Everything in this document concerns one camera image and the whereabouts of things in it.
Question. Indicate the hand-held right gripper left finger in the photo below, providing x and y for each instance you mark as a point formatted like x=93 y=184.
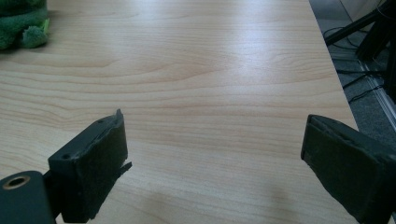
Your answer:
x=90 y=168

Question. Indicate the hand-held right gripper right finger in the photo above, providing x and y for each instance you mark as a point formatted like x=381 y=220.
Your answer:
x=351 y=168

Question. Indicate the black metal stand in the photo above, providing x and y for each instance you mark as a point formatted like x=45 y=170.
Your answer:
x=370 y=31

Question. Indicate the green plush toy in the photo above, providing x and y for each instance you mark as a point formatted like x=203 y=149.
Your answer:
x=21 y=23

